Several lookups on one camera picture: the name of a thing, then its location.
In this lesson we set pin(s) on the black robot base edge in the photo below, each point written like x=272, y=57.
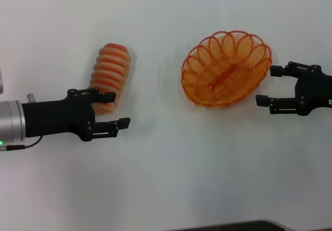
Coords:
x=233, y=225

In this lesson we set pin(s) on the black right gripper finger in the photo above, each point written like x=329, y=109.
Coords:
x=262, y=100
x=278, y=70

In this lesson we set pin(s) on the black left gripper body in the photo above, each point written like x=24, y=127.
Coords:
x=57, y=116

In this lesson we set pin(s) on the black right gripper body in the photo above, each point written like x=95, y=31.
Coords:
x=311, y=90

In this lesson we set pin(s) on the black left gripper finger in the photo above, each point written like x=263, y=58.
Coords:
x=124, y=123
x=109, y=97

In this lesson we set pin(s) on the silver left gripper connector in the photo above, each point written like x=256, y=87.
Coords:
x=31, y=97

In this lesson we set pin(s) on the orange white striped bread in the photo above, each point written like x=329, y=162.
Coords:
x=111, y=67

